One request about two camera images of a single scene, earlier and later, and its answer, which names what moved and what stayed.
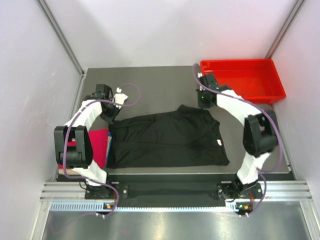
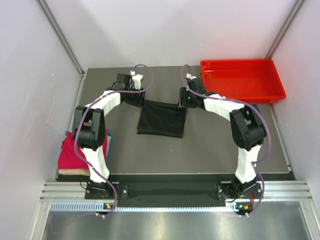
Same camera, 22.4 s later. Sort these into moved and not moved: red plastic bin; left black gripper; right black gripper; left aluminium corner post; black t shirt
Moved: right black gripper; left black gripper; black t shirt
Not moved: left aluminium corner post; red plastic bin
